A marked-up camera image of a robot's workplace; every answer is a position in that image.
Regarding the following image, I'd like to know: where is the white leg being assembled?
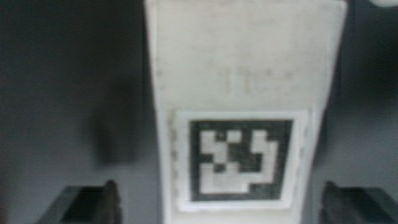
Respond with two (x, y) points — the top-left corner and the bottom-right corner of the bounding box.
(145, 0), (347, 224)

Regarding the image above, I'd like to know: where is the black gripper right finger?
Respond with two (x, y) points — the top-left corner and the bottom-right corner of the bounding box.
(319, 182), (398, 224)

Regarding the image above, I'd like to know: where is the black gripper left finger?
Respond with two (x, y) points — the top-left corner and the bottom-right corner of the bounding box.
(36, 180), (123, 224)

